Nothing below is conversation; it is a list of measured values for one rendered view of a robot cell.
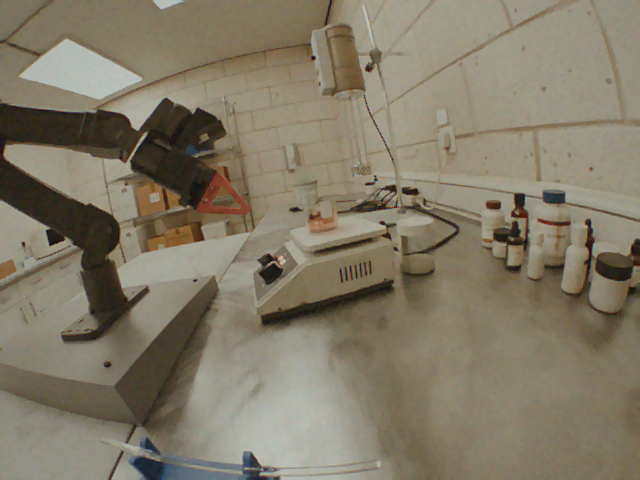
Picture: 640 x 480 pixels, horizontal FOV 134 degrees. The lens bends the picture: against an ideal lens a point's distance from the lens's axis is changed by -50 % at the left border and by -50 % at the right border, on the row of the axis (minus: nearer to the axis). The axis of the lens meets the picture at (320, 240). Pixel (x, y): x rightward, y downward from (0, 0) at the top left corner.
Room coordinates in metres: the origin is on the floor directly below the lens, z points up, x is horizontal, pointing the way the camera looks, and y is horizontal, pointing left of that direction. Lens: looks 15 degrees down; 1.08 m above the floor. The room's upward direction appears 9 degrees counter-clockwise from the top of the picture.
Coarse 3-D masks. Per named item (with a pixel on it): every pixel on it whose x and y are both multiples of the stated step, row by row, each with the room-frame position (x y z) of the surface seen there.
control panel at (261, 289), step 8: (280, 248) 0.43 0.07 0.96; (288, 256) 0.38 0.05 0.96; (280, 264) 0.37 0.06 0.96; (288, 264) 0.35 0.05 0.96; (296, 264) 0.33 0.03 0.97; (256, 272) 0.41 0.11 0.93; (288, 272) 0.33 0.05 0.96; (256, 280) 0.38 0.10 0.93; (264, 280) 0.36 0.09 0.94; (280, 280) 0.32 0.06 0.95; (256, 288) 0.35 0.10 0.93; (264, 288) 0.33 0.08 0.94; (256, 296) 0.33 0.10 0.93
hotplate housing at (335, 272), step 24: (360, 240) 0.36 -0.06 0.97; (384, 240) 0.36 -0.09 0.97; (312, 264) 0.32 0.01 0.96; (336, 264) 0.33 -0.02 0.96; (360, 264) 0.34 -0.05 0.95; (384, 264) 0.35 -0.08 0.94; (288, 288) 0.32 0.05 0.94; (312, 288) 0.32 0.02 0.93; (336, 288) 0.33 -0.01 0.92; (360, 288) 0.34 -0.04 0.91; (264, 312) 0.31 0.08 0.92; (288, 312) 0.32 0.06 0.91
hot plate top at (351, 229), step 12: (300, 228) 0.44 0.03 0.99; (348, 228) 0.39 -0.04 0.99; (360, 228) 0.37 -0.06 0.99; (372, 228) 0.36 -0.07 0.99; (384, 228) 0.36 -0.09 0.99; (300, 240) 0.36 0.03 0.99; (312, 240) 0.35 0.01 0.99; (324, 240) 0.34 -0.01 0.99; (336, 240) 0.34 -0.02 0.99; (348, 240) 0.34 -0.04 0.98
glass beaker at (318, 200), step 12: (312, 180) 0.37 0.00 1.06; (324, 180) 0.37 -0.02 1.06; (300, 192) 0.39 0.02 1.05; (312, 192) 0.37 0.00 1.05; (324, 192) 0.37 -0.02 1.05; (312, 204) 0.37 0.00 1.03; (324, 204) 0.37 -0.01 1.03; (336, 204) 0.39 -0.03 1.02; (312, 216) 0.37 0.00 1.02; (324, 216) 0.37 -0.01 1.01; (336, 216) 0.38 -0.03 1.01; (312, 228) 0.38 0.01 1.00; (324, 228) 0.37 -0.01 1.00; (336, 228) 0.38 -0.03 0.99
